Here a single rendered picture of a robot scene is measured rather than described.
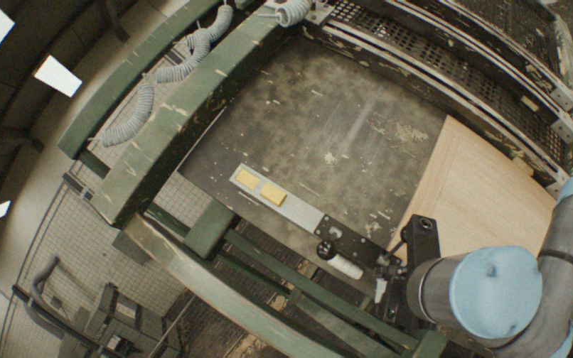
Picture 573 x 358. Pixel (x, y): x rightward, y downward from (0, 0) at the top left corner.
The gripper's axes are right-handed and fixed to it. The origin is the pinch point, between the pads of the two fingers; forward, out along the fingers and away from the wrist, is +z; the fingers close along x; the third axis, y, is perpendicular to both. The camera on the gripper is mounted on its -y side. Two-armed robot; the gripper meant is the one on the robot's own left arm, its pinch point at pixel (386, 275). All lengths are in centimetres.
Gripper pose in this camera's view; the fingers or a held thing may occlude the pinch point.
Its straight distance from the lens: 54.8
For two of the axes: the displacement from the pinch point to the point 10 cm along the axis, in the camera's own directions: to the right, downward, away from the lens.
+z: 0.3, 3.3, 9.5
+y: -2.2, 9.2, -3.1
